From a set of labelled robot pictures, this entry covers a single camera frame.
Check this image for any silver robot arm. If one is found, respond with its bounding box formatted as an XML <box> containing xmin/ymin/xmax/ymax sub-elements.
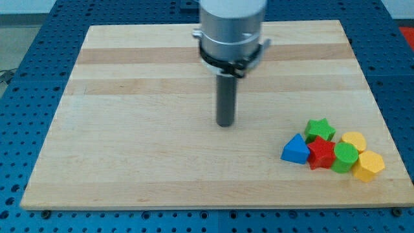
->
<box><xmin>192</xmin><ymin>0</ymin><xmax>270</xmax><ymax>78</ymax></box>

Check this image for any green star block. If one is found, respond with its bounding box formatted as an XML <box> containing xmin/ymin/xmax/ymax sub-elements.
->
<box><xmin>304</xmin><ymin>118</ymin><xmax>336</xmax><ymax>144</ymax></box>

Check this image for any red star block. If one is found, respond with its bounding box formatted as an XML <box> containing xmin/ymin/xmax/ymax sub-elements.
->
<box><xmin>307</xmin><ymin>136</ymin><xmax>336</xmax><ymax>170</ymax></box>

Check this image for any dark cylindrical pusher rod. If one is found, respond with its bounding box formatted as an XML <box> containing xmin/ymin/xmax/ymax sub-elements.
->
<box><xmin>216</xmin><ymin>75</ymin><xmax>237</xmax><ymax>127</ymax></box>

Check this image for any wooden board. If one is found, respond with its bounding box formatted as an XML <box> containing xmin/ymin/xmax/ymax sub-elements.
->
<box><xmin>20</xmin><ymin>20</ymin><xmax>413</xmax><ymax>210</ymax></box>

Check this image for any blue triangular block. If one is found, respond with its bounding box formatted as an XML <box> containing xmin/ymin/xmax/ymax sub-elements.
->
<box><xmin>281</xmin><ymin>133</ymin><xmax>310</xmax><ymax>164</ymax></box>

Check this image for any green cylinder block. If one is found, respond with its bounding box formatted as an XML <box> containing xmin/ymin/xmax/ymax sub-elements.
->
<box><xmin>331</xmin><ymin>142</ymin><xmax>359</xmax><ymax>173</ymax></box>

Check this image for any yellow cylinder block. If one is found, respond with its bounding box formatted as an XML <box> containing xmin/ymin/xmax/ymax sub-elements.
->
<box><xmin>340</xmin><ymin>131</ymin><xmax>367</xmax><ymax>153</ymax></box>

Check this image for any yellow hexagon block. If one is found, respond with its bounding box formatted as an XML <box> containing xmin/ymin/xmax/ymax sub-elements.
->
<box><xmin>351</xmin><ymin>150</ymin><xmax>386</xmax><ymax>183</ymax></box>

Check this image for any black cable clamp ring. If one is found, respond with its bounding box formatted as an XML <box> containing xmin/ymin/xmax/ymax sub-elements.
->
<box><xmin>197</xmin><ymin>40</ymin><xmax>263</xmax><ymax>79</ymax></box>

